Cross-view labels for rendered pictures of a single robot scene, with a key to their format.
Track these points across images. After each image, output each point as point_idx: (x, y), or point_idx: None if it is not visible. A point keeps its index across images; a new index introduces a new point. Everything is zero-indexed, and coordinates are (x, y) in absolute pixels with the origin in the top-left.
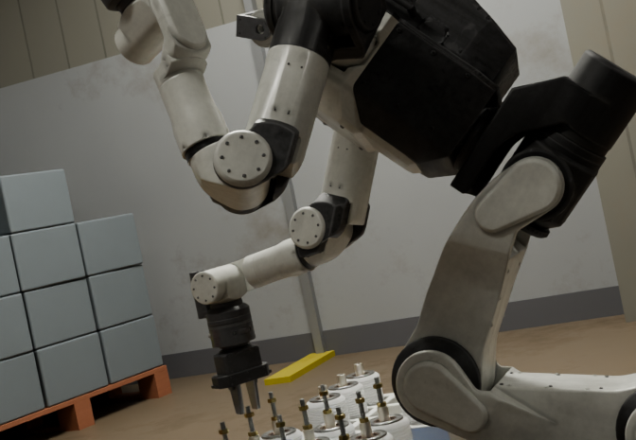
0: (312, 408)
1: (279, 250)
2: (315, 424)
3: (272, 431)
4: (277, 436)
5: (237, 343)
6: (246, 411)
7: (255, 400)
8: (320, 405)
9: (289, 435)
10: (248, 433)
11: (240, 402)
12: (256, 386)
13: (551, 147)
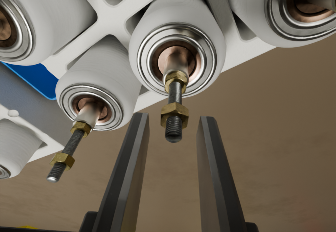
0: (13, 161)
1: None
2: (27, 145)
3: (95, 128)
4: (105, 91)
5: None
6: (181, 127)
7: (144, 138)
8: (0, 158)
9: (85, 80)
10: (185, 89)
11: (218, 147)
12: (118, 186)
13: None
